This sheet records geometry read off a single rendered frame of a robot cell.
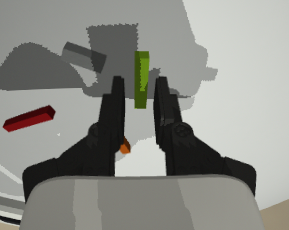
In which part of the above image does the orange rod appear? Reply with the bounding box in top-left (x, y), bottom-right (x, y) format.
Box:
top-left (120, 136), bottom-right (131, 154)

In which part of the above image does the lime green rod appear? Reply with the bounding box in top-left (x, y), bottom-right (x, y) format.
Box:
top-left (135, 51), bottom-right (149, 109)

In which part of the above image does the red rod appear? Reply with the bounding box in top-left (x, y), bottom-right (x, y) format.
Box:
top-left (3, 105), bottom-right (56, 132)

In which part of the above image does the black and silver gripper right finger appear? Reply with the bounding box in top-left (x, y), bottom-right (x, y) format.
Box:
top-left (153, 76), bottom-right (257, 197)

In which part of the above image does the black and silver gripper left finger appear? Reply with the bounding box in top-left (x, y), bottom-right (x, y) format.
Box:
top-left (22, 76), bottom-right (125, 204)

